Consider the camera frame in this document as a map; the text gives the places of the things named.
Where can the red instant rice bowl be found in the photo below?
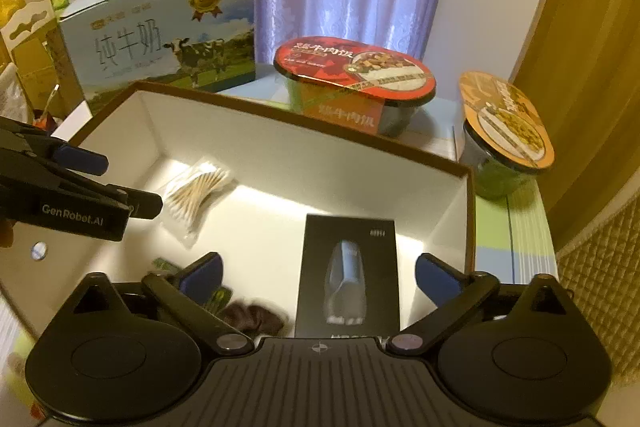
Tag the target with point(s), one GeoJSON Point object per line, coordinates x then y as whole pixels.
{"type": "Point", "coordinates": [359, 86]}

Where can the orange lid instant bowl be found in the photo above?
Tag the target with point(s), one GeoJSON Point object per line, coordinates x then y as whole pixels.
{"type": "Point", "coordinates": [505, 141]}

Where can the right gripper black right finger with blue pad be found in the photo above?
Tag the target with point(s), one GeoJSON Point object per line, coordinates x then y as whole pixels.
{"type": "Point", "coordinates": [458, 298]}

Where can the blue milk carton box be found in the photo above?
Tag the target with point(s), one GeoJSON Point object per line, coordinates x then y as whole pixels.
{"type": "Point", "coordinates": [204, 45]}

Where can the green white small packet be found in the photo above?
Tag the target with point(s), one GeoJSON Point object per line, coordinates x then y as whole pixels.
{"type": "Point", "coordinates": [215, 300]}

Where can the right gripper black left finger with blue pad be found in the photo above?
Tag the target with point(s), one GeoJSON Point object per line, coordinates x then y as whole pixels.
{"type": "Point", "coordinates": [182, 297]}

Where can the black product box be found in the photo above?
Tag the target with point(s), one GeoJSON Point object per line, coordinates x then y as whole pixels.
{"type": "Point", "coordinates": [348, 284]}

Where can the person's hand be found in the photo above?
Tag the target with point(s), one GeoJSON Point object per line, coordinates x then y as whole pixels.
{"type": "Point", "coordinates": [6, 232]}

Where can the brown cardboard carton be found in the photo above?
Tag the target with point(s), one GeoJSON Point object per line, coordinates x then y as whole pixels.
{"type": "Point", "coordinates": [35, 43]}

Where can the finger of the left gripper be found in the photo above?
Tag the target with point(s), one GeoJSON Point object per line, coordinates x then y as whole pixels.
{"type": "Point", "coordinates": [141, 204]}
{"type": "Point", "coordinates": [79, 159]}

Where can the cotton swabs in bag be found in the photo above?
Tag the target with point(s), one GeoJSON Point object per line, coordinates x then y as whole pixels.
{"type": "Point", "coordinates": [187, 197]}

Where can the brown cardboard box white inside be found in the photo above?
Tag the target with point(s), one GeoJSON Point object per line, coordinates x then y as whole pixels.
{"type": "Point", "coordinates": [285, 166]}

